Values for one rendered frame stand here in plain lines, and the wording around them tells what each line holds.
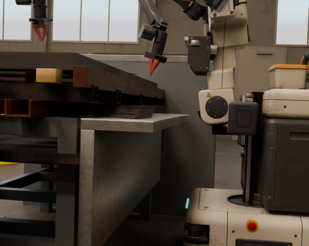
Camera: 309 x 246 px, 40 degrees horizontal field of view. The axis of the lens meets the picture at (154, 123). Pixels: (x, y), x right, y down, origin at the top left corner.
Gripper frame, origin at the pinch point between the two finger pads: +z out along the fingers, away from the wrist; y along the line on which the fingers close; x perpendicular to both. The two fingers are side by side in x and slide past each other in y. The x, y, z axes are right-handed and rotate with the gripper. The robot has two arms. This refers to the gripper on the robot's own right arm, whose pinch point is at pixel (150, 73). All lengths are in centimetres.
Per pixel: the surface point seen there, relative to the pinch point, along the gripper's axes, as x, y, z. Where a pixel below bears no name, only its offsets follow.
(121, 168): -51, 9, 37
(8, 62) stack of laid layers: -78, -28, 12
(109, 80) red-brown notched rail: -57, -2, 9
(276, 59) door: 815, 121, -146
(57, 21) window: 799, -404, -98
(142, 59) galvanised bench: 81, -23, -11
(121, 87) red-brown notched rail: -39.2, -2.1, 9.7
